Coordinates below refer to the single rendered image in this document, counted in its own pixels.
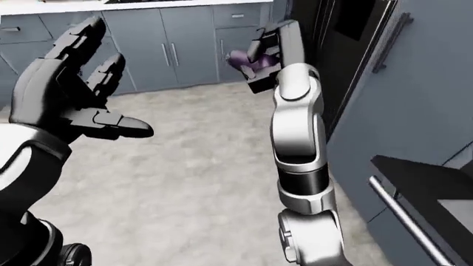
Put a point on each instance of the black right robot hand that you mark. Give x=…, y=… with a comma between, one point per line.
x=292, y=44

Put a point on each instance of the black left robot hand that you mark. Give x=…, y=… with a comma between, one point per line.
x=40, y=91

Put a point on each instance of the purple eggplant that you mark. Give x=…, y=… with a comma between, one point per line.
x=236, y=57

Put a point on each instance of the black built-in appliance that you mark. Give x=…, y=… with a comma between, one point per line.
x=332, y=41

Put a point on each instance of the narrow grey cabinet door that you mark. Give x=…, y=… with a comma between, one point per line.
x=236, y=41

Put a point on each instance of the grey drawer front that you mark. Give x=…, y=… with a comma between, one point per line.
x=33, y=30
x=240, y=15

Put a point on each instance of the tall grey cabinet panel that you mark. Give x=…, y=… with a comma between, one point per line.
x=414, y=110

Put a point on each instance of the white kitchen countertop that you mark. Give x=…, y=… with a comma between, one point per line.
x=155, y=5

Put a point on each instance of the black robot hip joint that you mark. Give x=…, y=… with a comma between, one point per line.
x=75, y=255

